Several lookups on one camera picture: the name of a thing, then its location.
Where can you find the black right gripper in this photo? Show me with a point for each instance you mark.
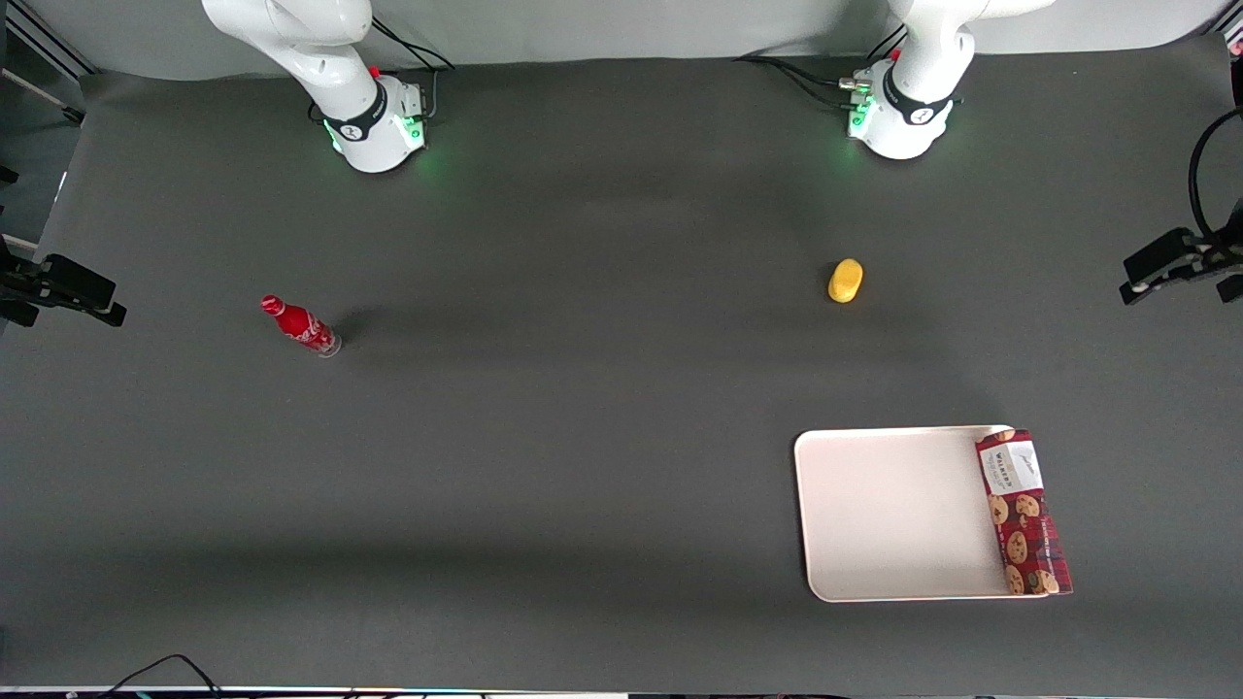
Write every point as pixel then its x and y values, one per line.
pixel 21 276

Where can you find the aluminium frame rail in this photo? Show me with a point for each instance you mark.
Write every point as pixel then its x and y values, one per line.
pixel 49 44

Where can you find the white rectangular tray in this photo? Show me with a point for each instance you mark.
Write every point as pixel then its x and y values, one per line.
pixel 893 515

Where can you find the dark grey table cloth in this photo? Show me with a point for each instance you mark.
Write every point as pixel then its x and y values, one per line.
pixel 583 437

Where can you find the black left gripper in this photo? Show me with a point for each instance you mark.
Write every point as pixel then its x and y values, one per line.
pixel 1226 257

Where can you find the red cola bottle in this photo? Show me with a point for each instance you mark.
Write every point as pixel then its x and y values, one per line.
pixel 299 325

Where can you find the yellow lemon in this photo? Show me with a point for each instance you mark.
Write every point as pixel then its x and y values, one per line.
pixel 845 282

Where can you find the red cookie box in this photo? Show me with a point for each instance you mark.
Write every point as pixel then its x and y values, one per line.
pixel 1024 515

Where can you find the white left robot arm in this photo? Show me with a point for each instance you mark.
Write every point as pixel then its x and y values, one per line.
pixel 908 121

